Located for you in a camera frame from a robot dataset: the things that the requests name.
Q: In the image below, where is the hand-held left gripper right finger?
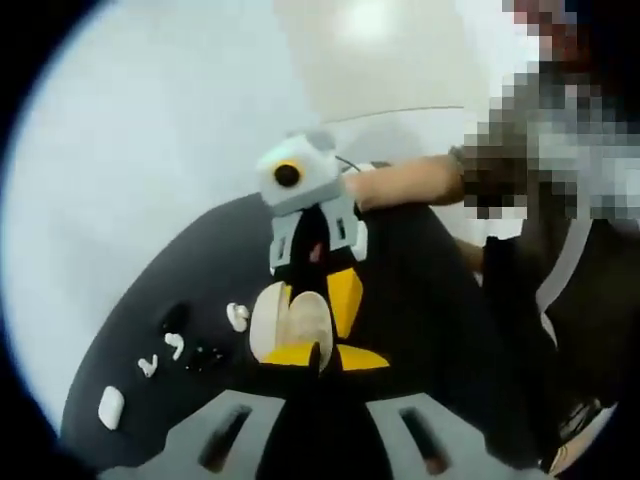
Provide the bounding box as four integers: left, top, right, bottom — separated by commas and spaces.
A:
323, 344, 504, 480

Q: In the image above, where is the grey shoulder strap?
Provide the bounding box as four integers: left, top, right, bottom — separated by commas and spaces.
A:
536, 217, 599, 349

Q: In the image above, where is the oval white charging case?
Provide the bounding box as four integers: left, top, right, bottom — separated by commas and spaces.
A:
249, 281, 334, 372

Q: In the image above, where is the slim white charging case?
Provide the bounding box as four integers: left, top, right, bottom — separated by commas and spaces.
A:
97, 385, 124, 431

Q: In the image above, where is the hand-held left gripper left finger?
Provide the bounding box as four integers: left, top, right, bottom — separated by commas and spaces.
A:
99, 342, 325, 480

